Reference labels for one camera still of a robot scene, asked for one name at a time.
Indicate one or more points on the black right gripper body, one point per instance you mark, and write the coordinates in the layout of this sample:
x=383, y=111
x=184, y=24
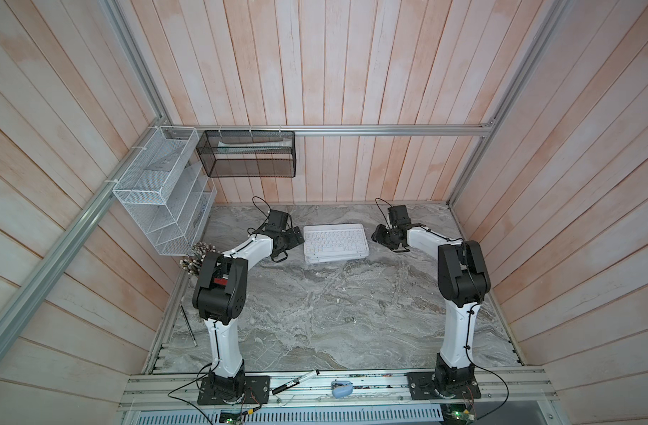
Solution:
x=384, y=236

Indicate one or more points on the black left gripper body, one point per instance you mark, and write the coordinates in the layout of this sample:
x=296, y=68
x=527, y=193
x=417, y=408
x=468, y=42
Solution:
x=290, y=240

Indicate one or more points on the white key keyboard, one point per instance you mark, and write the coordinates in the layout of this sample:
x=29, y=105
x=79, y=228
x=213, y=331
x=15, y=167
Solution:
x=339, y=242

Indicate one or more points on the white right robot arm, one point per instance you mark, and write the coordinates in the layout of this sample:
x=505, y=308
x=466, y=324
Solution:
x=463, y=281

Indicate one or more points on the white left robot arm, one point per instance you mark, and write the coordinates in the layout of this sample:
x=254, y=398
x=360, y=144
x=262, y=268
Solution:
x=220, y=295

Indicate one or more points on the black mesh basket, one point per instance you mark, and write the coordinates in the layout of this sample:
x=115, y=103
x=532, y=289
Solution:
x=248, y=153

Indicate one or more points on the red pen cup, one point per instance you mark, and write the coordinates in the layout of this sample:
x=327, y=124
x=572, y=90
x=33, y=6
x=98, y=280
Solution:
x=192, y=263

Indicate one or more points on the black marker pen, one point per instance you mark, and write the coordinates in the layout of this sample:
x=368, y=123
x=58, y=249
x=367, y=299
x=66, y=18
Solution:
x=295, y=382

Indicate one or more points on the blue tape dispenser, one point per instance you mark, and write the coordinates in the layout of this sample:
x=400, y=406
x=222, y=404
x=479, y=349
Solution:
x=341, y=389

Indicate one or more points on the aluminium frame bar back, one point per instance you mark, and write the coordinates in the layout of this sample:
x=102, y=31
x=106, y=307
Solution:
x=356, y=130

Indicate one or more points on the white wire mesh shelf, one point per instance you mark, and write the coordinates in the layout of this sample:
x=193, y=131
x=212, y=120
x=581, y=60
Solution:
x=165, y=194

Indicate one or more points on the aluminium mounting rail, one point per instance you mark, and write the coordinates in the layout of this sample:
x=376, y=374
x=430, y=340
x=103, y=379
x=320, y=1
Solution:
x=372, y=387

